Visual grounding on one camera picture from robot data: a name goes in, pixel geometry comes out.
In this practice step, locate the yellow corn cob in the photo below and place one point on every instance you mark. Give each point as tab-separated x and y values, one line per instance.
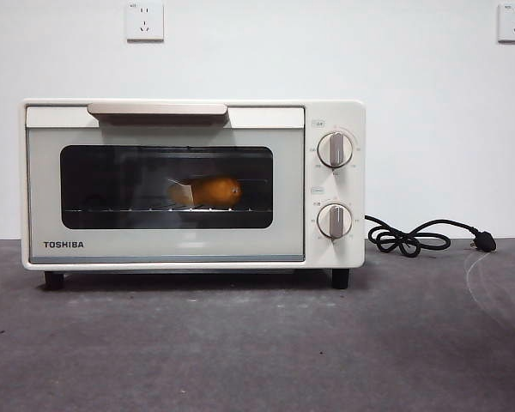
214	191

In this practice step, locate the cream timer knob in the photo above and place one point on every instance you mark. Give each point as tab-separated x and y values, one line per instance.
335	220

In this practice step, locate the cream toaster oven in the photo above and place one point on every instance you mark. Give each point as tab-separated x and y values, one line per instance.
330	116

